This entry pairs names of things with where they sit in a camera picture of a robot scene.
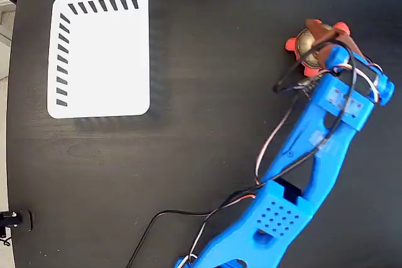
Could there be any red turtle toy grey shell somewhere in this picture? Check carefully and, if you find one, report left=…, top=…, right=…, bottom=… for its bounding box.
left=285, top=19, right=351, bottom=78

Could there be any white slotted tray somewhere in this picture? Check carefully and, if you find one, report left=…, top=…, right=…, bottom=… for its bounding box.
left=46, top=0, right=151, bottom=120

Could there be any black table clamp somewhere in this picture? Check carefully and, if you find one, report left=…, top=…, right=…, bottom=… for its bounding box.
left=0, top=208, right=34, bottom=233

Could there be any green camera circuit board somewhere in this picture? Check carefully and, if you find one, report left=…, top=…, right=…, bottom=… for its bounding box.
left=297, top=72, right=325, bottom=100

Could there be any white red servo wire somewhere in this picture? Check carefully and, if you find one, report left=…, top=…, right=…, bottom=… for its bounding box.
left=187, top=62, right=386, bottom=265

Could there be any black cable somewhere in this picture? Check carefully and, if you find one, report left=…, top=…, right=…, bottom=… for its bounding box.
left=126, top=40, right=359, bottom=268

